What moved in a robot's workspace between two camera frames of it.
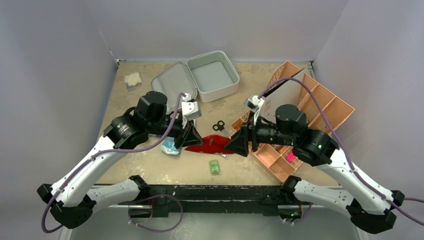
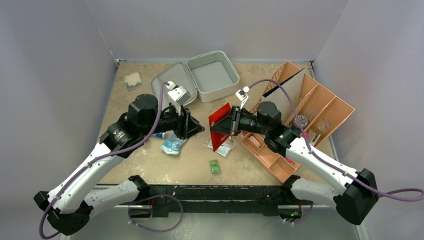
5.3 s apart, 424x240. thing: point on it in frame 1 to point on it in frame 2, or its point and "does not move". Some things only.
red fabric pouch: [213, 144] to [218, 138]
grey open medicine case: [210, 75] does not move
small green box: [214, 166] does not move
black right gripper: [247, 139] to [236, 120]
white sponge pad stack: [133, 81] does not move
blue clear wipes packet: [168, 146] does not move
